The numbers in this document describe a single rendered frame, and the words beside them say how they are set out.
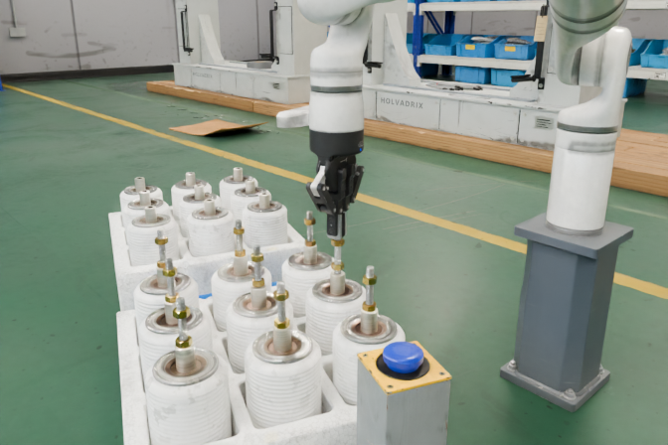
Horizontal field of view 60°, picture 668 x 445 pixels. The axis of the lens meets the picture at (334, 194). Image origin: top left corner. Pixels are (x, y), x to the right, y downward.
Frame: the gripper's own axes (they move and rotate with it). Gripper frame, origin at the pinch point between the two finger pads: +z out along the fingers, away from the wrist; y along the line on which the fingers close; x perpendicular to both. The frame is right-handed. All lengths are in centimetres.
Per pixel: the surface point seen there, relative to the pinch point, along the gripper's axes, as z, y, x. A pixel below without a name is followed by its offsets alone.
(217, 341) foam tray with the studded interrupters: 17.8, -10.9, 14.5
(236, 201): 11, 29, 43
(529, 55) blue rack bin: 4, 505, 81
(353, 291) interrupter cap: 10.4, 0.7, -2.4
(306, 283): 12.5, 3.2, 7.4
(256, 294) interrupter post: 8.5, -10.2, 7.1
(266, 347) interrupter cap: 10.6, -17.8, -0.2
